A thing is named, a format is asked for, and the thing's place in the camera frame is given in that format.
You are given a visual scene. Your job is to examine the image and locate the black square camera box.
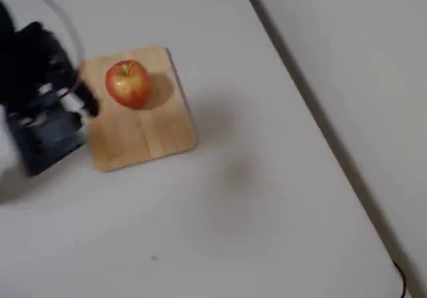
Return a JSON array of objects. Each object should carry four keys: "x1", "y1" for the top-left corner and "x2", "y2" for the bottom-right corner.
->
[{"x1": 5, "y1": 93, "x2": 87, "y2": 177}]

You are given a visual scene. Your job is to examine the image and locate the red yellow apple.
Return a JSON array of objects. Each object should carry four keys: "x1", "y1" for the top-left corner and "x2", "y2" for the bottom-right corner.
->
[{"x1": 105, "y1": 59, "x2": 153, "y2": 109}]

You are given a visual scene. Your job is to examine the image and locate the thin black looped cable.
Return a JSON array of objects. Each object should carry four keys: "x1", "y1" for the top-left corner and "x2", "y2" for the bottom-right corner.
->
[{"x1": 0, "y1": 0, "x2": 86, "y2": 75}]

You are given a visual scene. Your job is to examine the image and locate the black cable at table edge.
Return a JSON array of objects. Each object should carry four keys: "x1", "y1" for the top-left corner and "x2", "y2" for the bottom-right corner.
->
[{"x1": 391, "y1": 260, "x2": 408, "y2": 298}]

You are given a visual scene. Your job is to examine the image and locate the light wooden cutting board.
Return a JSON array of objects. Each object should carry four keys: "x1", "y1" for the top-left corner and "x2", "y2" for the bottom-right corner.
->
[{"x1": 79, "y1": 45, "x2": 197, "y2": 173}]

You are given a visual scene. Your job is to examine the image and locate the red white servo wire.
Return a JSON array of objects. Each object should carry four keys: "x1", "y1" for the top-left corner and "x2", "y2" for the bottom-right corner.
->
[{"x1": 59, "y1": 70, "x2": 83, "y2": 99}]

